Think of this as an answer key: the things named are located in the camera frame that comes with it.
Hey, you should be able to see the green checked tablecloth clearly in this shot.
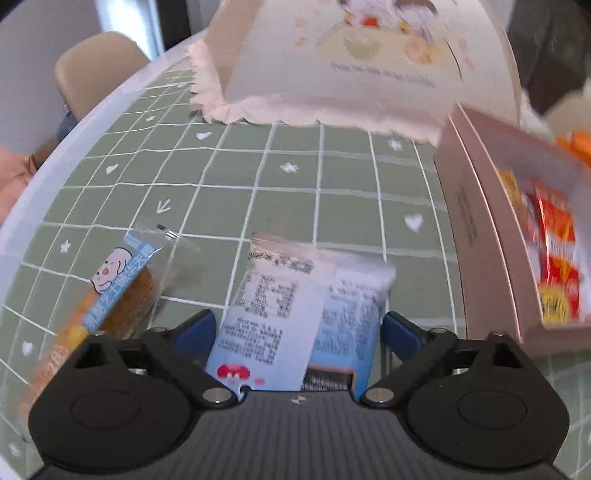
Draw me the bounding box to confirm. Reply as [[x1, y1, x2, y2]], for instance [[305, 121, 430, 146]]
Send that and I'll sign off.
[[0, 46, 591, 480]]

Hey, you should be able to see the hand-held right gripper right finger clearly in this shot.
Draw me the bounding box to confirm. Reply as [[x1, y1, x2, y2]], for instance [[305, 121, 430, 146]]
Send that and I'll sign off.
[[359, 311, 536, 408]]

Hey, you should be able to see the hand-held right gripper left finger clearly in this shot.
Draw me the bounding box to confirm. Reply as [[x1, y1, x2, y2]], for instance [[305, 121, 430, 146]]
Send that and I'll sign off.
[[74, 309, 241, 409]]

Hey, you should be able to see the white and blue snack packet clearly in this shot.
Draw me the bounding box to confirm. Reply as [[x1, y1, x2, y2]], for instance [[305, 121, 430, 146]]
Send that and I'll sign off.
[[205, 233, 340, 400]]

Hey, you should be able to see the printed mesh food cover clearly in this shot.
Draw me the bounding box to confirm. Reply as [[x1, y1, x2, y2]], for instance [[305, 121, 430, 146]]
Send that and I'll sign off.
[[187, 0, 532, 146]]

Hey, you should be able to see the red patterned snack packet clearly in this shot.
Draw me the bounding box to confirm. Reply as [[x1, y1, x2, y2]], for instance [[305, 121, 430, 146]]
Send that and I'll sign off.
[[522, 182, 578, 252]]

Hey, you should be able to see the pink cardboard box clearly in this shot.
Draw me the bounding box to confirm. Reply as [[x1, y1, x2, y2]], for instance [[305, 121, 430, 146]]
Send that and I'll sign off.
[[434, 102, 591, 356]]

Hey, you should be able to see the red spicy strip packet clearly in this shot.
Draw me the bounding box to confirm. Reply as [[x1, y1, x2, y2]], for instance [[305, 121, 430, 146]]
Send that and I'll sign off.
[[538, 256, 583, 324]]

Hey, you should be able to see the orange bread stick packet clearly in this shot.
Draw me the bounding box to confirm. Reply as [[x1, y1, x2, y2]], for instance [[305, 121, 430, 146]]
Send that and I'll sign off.
[[18, 222, 199, 416]]

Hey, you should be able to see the orange snack bag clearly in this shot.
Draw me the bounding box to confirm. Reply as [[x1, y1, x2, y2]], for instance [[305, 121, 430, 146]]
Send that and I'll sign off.
[[556, 129, 591, 171]]

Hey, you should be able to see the beige chair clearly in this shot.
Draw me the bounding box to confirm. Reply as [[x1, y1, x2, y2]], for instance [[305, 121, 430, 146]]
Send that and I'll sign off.
[[54, 31, 151, 121]]

